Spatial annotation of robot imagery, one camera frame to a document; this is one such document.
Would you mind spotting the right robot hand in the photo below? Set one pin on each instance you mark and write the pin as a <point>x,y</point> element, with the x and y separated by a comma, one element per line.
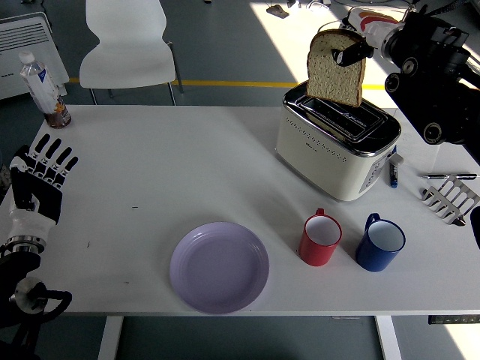
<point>375,28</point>

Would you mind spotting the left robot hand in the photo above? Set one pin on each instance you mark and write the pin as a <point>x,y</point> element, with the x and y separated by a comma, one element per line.
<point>37,198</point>

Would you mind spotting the brown bread slice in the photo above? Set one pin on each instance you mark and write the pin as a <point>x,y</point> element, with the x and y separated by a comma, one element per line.
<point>330,82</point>

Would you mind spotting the purple plastic plate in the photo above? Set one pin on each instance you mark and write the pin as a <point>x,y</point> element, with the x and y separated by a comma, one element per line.
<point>219,268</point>

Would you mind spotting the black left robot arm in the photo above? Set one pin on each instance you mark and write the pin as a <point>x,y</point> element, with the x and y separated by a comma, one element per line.
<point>15,262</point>

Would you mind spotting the speckled grey object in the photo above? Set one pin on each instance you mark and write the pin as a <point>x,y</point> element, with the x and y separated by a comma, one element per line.
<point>3,180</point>

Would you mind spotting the black wedge floor object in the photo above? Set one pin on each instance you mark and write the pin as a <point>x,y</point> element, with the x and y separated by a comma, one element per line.
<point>278,11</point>

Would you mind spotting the clear plastic drink bottle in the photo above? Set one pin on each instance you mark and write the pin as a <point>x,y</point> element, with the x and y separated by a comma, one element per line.
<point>41,86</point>

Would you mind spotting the white paper sheet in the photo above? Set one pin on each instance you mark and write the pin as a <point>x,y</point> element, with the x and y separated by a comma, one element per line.
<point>416,150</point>

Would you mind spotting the cream and chrome toaster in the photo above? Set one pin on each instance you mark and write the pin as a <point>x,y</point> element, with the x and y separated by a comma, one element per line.
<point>318,157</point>

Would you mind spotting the blue marker pen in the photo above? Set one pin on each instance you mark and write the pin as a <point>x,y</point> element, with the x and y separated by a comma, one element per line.
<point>392,176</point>

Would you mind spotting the white panel heater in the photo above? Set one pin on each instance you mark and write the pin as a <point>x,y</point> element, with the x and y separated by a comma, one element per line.
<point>22,45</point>

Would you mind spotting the black and silver pen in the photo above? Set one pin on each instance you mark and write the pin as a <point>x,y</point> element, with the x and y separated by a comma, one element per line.
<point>450,176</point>

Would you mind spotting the white plastic chair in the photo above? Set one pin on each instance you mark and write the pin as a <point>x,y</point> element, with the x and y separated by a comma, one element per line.
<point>125,56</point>

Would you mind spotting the silver metal toast rack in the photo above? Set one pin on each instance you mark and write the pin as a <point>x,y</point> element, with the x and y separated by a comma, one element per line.
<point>455,213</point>

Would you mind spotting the blue enamel mug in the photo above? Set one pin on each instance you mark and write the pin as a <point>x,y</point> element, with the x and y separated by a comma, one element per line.
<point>371,257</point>

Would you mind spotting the red enamel mug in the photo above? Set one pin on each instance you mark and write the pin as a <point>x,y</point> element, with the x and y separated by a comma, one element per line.
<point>315,251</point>

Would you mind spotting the black table control panel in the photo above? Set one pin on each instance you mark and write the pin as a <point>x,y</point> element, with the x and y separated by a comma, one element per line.
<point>453,319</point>

